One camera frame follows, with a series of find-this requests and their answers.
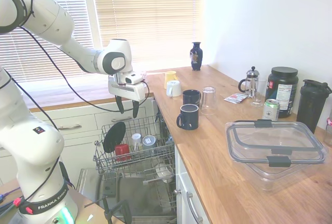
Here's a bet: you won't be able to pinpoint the yellow mug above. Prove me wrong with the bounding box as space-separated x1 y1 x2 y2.
163 71 178 90

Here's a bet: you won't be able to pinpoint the dark blue floral vase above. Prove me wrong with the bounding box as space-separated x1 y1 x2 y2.
189 41 203 72

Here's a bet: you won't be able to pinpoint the green white drink can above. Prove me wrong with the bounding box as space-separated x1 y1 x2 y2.
261 98 282 121

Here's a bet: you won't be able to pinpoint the black protein powder tub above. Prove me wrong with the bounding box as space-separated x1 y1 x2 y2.
265 66 300 119

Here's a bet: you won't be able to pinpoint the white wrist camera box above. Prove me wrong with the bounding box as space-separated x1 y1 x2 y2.
124 72 145 85

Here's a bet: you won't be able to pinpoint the black shaker bottle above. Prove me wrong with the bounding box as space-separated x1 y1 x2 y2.
296 79 332 135

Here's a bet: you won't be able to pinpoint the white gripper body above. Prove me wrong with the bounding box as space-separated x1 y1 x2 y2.
107 74 147 102

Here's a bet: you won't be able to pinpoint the white kitchen cabinet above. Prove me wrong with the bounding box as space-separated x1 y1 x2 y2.
174 143 211 224
0 99 159 186

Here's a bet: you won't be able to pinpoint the clear lidded storage container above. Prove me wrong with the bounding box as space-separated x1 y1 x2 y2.
224 118 330 192

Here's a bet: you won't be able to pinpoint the dark blue white-rimmed mug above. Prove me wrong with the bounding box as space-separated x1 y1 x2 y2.
176 103 200 131

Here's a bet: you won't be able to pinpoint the wire dishwasher rack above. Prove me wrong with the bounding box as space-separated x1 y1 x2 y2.
142 153 177 217
93 115 176 179

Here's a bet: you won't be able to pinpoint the narrow slatted window blind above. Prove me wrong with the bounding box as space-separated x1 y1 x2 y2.
0 0 95 92

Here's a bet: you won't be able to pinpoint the dark blue printed mug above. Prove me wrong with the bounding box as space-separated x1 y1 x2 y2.
182 89 202 107

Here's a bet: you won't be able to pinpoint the white mug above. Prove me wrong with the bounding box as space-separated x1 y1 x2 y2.
165 80 182 98

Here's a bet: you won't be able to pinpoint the white bowl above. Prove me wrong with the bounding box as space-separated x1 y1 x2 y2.
155 162 174 184

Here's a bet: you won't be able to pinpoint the lower wire dishwasher rack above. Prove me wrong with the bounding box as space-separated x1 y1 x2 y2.
142 153 177 217

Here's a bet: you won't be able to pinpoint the dark round plate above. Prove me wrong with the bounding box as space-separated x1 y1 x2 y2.
103 121 127 154

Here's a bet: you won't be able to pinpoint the tall clear tumbler glass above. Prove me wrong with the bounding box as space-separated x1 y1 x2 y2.
200 86 218 116

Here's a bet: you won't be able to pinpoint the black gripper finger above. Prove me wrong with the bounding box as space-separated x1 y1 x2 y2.
115 95 126 115
131 100 141 119

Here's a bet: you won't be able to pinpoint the red white sachet packet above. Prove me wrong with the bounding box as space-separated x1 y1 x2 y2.
223 92 248 104

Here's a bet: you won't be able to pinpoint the stainless steel dishwasher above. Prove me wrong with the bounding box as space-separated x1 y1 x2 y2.
75 99 179 224

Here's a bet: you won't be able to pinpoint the thin coloured wires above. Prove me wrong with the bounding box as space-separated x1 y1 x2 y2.
0 186 22 211

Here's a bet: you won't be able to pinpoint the silver drawer bar handle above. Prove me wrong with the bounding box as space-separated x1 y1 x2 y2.
111 116 133 123
58 123 82 130
185 191 204 223

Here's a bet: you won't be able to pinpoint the red mug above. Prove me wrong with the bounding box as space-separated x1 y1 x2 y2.
114 144 132 163

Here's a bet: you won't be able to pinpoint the clear pint glass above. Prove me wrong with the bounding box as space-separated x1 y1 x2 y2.
250 78 268 108

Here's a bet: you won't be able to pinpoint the pink-capped clear bottle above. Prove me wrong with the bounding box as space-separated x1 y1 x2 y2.
323 116 332 147

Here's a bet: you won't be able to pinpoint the glass French press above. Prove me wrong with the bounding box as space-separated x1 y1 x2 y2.
238 66 261 99

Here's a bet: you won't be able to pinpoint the wide slatted window blind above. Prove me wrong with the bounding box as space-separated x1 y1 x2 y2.
90 0 204 65

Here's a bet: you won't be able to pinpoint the clear plastic cup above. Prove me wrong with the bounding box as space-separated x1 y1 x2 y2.
131 133 143 152

